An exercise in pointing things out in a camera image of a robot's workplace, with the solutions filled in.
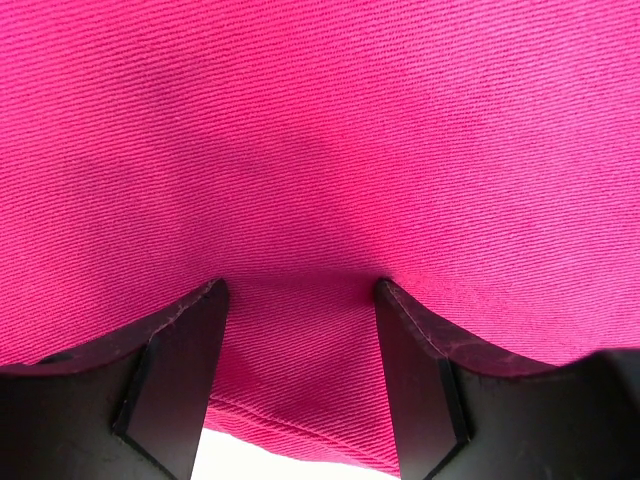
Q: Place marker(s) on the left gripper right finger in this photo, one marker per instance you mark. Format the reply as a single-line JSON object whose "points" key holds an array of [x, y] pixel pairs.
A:
{"points": [[463, 408]]}

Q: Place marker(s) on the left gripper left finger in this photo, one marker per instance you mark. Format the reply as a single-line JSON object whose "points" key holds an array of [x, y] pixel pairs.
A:
{"points": [[130, 404]]}

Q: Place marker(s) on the pink trousers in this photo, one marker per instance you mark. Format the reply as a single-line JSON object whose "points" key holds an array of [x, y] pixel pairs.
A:
{"points": [[483, 154]]}

